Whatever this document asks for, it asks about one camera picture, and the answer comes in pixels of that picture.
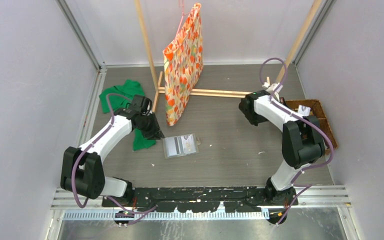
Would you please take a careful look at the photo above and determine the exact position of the grey card holder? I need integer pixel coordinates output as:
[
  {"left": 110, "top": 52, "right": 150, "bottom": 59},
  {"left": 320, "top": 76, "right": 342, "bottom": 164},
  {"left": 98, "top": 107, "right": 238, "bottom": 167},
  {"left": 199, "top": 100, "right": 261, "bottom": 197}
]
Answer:
[{"left": 162, "top": 133, "right": 199, "bottom": 159}]

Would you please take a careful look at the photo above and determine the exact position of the white credit card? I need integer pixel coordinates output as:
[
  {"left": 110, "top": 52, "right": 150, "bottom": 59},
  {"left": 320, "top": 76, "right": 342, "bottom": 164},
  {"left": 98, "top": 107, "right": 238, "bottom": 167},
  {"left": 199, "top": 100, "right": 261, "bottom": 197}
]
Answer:
[{"left": 180, "top": 133, "right": 198, "bottom": 155}]

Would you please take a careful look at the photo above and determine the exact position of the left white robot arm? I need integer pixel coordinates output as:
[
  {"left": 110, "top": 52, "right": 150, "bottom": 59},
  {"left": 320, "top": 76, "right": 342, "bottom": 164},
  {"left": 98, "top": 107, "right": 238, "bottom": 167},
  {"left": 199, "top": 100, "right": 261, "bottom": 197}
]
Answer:
[{"left": 60, "top": 94, "right": 164, "bottom": 207}]

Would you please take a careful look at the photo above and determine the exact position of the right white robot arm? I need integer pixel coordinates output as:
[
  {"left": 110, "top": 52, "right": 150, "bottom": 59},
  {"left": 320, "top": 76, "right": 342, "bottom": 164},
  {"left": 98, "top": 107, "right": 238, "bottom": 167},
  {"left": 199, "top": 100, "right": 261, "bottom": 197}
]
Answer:
[{"left": 238, "top": 90, "right": 325, "bottom": 205}]

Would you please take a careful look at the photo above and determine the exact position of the green cloth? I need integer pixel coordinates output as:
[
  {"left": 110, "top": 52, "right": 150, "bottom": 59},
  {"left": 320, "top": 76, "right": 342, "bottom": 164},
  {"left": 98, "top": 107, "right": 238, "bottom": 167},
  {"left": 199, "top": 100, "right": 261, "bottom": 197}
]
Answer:
[{"left": 99, "top": 79, "right": 157, "bottom": 151}]

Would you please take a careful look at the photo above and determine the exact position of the wooden hanging rack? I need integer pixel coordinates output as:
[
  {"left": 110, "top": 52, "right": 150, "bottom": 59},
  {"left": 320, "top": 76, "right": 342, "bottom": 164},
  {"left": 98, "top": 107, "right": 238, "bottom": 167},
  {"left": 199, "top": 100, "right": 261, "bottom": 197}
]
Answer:
[{"left": 134, "top": 0, "right": 327, "bottom": 112}]

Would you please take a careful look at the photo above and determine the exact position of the orange patterned hanging cloth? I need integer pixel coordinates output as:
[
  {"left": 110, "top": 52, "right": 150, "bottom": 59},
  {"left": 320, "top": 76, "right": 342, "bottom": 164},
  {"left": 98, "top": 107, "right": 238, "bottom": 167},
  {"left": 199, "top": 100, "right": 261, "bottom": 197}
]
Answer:
[{"left": 162, "top": 2, "right": 204, "bottom": 126}]

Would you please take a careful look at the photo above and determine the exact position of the brown wicker basket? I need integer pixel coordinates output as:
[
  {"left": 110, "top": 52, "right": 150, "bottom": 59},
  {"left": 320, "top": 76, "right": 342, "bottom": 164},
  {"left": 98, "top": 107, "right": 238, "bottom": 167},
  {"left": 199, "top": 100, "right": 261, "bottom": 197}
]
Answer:
[{"left": 284, "top": 99, "right": 338, "bottom": 150}]

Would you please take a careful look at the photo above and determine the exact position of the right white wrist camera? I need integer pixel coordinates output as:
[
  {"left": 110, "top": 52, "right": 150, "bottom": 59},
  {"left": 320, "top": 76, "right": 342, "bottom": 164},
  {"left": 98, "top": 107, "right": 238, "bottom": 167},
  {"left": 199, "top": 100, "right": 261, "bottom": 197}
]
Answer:
[{"left": 262, "top": 82, "right": 283, "bottom": 102}]

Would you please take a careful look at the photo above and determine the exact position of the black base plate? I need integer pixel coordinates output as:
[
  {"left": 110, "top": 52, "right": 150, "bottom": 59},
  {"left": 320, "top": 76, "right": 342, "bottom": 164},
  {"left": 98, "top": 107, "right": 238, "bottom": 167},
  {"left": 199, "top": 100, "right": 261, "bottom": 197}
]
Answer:
[{"left": 102, "top": 186, "right": 297, "bottom": 213}]

